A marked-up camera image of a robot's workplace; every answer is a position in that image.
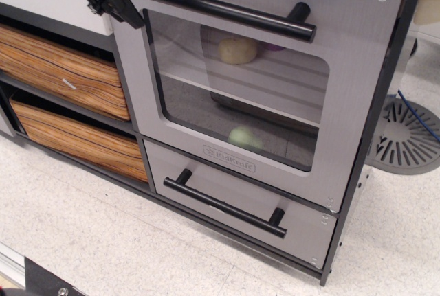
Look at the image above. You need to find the wood grain bin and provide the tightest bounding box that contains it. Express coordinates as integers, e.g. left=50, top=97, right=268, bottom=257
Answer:
left=1, top=24, right=130, bottom=122
left=9, top=91, right=148, bottom=183

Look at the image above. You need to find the grey round slotted base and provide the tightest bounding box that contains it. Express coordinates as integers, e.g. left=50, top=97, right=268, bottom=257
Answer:
left=366, top=98, right=439, bottom=175

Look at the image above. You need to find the beige toy potato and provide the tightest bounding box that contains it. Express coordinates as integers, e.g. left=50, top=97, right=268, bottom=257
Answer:
left=218, top=37, right=259, bottom=65

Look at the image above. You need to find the grey lower oven drawer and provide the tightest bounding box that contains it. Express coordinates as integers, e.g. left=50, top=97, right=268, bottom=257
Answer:
left=144, top=141, right=336, bottom=269

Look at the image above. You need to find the aluminium rail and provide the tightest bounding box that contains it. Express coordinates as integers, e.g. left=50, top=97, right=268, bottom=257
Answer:
left=1, top=243, right=26, bottom=289

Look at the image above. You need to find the upper wood grain bin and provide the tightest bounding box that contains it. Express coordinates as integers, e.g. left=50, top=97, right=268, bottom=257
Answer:
left=1, top=24, right=130, bottom=122

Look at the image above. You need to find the black base plate with screw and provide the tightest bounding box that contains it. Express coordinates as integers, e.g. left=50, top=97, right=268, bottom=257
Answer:
left=24, top=257, right=85, bottom=296

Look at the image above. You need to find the blue cable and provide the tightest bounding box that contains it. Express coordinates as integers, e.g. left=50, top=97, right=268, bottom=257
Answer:
left=397, top=89, right=440, bottom=142

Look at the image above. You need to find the black toy kitchen frame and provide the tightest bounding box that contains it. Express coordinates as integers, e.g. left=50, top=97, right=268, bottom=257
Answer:
left=1, top=0, right=415, bottom=283

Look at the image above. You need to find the green toy pear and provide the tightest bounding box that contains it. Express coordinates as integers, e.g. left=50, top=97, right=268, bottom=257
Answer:
left=228, top=126, right=263, bottom=150

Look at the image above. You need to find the purple toy item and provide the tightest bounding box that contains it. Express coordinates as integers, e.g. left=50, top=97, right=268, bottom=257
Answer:
left=263, top=43, right=285, bottom=52

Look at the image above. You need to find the grey oven rack shelf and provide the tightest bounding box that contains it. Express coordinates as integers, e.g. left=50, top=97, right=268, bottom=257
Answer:
left=157, top=44, right=329, bottom=126

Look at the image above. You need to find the black oven door handle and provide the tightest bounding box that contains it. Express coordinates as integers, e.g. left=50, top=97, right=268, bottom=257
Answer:
left=158, top=0, right=317, bottom=43

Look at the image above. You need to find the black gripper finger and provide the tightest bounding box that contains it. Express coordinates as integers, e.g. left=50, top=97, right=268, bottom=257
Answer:
left=103, top=0, right=144, bottom=29

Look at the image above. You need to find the lower wood grain bin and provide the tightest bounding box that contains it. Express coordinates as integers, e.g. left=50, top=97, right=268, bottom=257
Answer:
left=9, top=91, right=148, bottom=183

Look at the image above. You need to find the black drawer handle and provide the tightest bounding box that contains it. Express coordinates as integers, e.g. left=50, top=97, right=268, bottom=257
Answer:
left=163, top=169, right=287, bottom=238

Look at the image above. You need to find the grey toy oven door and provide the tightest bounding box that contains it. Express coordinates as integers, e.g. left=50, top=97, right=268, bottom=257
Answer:
left=113, top=0, right=403, bottom=212

